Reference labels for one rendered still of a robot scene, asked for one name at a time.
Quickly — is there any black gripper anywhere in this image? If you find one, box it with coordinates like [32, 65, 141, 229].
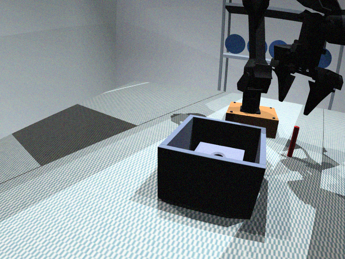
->
[270, 36, 343, 115]

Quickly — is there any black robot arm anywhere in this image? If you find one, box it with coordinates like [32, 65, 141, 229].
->
[237, 0, 345, 115]

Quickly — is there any dark red peg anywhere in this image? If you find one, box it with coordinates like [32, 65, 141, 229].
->
[287, 126, 299, 157]

